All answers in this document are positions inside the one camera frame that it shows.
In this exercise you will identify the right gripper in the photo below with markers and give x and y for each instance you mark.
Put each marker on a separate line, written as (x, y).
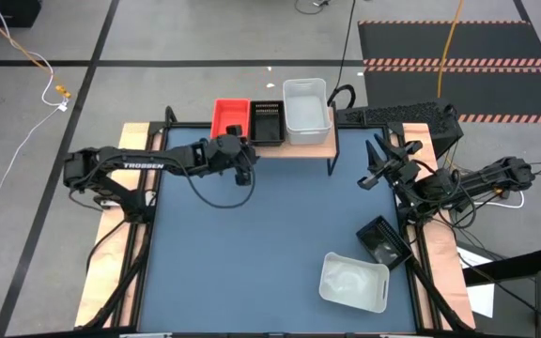
(399, 169)

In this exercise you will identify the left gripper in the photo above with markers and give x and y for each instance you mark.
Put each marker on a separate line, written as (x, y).
(247, 157)

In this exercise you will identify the black plastic basket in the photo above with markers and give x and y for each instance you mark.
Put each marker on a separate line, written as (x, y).
(383, 244)
(267, 127)

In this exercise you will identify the orange plastic basket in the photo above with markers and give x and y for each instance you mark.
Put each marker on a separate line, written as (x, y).
(226, 112)

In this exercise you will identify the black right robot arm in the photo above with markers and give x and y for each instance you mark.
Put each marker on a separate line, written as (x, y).
(486, 180)

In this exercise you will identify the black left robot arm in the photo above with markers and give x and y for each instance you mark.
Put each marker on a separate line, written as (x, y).
(148, 165)

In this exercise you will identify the black perforated computer tower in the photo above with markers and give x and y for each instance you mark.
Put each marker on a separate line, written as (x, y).
(406, 115)

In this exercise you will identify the black striped floor mat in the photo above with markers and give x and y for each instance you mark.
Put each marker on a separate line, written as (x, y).
(486, 44)

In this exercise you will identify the black beam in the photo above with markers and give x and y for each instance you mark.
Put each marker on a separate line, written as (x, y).
(510, 267)

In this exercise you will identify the white paper sheet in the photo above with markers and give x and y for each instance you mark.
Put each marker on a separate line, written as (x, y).
(482, 300)

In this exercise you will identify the black box on floor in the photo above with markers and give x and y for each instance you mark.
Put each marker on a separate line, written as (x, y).
(12, 11)

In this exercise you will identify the wooden shelf with black frame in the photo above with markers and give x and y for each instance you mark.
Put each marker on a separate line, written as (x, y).
(298, 151)

